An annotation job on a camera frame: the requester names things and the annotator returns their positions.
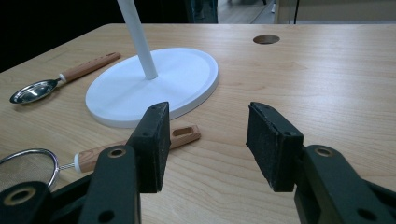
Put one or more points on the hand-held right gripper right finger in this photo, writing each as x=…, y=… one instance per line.
x=274, y=149

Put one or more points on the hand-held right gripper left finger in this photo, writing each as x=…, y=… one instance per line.
x=154, y=146

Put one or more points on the white hook rack stand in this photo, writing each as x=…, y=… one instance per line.
x=155, y=84

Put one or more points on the round dark table grommet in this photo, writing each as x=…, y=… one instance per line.
x=266, y=39

